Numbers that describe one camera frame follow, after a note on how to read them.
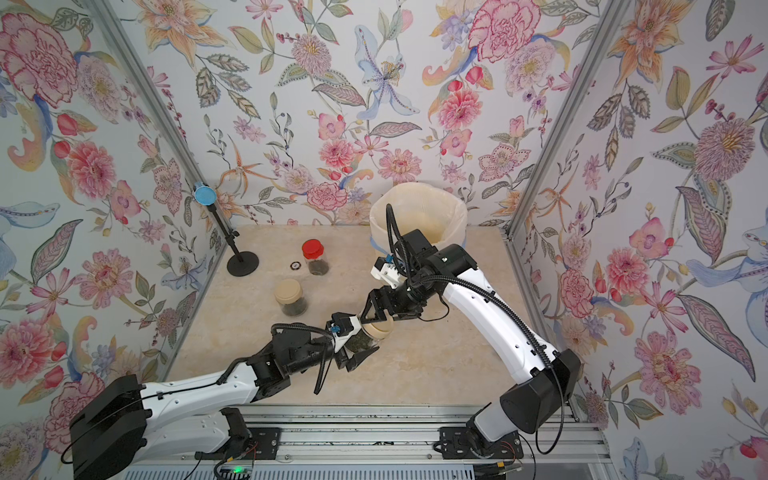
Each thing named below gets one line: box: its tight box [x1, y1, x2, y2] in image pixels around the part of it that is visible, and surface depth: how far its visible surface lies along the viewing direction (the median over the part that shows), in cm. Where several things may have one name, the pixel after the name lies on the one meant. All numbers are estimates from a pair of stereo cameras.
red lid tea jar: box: [302, 238, 329, 276], surface depth 103 cm
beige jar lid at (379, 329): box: [362, 310, 394, 338], surface depth 66 cm
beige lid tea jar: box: [274, 278, 308, 317], surface depth 94 cm
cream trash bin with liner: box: [369, 182, 468, 254], surface depth 93 cm
